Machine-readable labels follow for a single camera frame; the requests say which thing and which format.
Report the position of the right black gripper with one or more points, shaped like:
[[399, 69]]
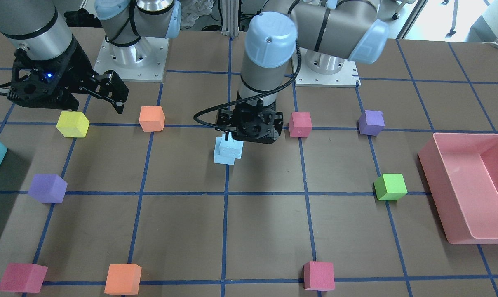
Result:
[[76, 66]]

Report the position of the light blue block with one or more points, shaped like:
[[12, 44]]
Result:
[[218, 159], [233, 148]]

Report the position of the orange foam block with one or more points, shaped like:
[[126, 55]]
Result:
[[123, 279], [152, 118]]

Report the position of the pink plastic bin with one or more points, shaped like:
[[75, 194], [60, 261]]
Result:
[[462, 174]]

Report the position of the far orange foam block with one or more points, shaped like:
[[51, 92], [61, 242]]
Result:
[[123, 279]]

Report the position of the green foam block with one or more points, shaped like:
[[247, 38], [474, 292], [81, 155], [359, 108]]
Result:
[[390, 187]]

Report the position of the near pink block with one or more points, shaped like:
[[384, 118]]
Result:
[[300, 124]]

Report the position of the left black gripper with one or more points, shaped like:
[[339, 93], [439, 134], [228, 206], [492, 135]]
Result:
[[226, 120]]

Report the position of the pink block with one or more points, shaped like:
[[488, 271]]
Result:
[[300, 124], [23, 278], [319, 276]]

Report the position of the yellow foam block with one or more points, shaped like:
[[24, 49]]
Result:
[[73, 124]]

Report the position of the aluminium frame post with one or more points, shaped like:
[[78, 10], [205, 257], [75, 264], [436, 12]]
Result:
[[229, 17]]

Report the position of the purple foam block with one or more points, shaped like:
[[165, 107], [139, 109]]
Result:
[[48, 188], [371, 123]]

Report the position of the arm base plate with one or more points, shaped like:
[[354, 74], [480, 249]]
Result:
[[143, 62], [322, 70]]

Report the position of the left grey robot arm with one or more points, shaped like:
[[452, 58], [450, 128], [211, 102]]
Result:
[[349, 29]]

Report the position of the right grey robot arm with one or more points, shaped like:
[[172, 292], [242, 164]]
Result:
[[39, 28]]

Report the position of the far pink block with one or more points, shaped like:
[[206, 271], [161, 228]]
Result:
[[319, 276], [23, 278]]

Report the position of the near orange foam block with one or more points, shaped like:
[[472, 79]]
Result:
[[152, 118]]

